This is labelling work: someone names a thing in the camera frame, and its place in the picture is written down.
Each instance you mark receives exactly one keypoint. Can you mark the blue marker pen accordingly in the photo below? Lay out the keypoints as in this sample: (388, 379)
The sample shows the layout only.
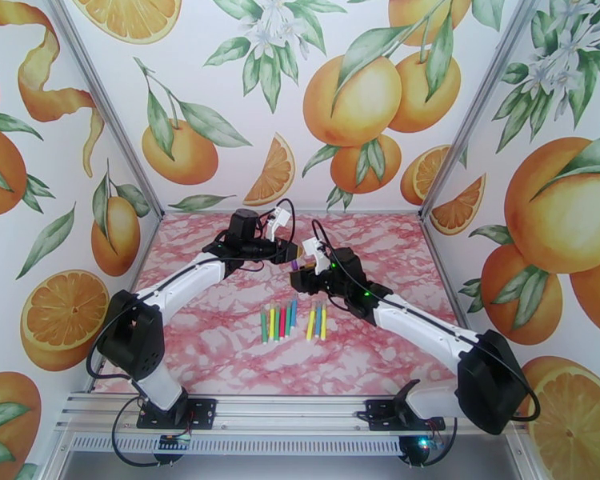
(318, 321)
(294, 311)

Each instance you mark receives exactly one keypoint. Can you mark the yellow marker pen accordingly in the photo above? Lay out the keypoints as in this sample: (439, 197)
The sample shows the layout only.
(323, 321)
(272, 322)
(311, 321)

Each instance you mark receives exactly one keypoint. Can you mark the green marker pen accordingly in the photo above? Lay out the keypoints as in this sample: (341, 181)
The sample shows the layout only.
(263, 326)
(288, 318)
(277, 323)

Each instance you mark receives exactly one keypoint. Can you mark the red marker pen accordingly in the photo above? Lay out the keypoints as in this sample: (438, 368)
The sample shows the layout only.
(283, 322)

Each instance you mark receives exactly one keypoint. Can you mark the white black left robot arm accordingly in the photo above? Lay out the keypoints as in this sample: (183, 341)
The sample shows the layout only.
(180, 287)

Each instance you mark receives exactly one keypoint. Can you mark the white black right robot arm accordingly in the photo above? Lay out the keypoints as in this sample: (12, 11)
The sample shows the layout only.
(420, 328)

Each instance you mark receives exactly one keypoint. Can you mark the perforated metal strip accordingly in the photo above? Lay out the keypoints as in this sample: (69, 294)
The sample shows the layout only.
(280, 446)

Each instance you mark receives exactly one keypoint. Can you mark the small circuit board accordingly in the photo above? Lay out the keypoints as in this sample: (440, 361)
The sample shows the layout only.
(425, 443)
(172, 442)

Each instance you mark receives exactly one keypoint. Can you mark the thin aluminium edge rail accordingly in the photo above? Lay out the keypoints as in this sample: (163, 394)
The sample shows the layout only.
(290, 211)

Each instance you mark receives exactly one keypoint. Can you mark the aluminium side rail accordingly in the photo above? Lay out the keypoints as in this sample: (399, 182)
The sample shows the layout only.
(439, 253)
(94, 386)

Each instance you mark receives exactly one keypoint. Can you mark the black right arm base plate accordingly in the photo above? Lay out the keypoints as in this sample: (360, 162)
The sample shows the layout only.
(377, 413)

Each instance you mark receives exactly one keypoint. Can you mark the wide slotted aluminium rail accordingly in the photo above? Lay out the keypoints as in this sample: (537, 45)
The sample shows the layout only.
(290, 413)

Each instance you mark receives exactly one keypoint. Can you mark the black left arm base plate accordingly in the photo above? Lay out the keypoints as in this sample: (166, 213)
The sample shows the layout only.
(202, 412)

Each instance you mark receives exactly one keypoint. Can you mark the aluminium corner post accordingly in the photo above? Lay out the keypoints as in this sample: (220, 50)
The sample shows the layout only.
(106, 101)
(484, 101)

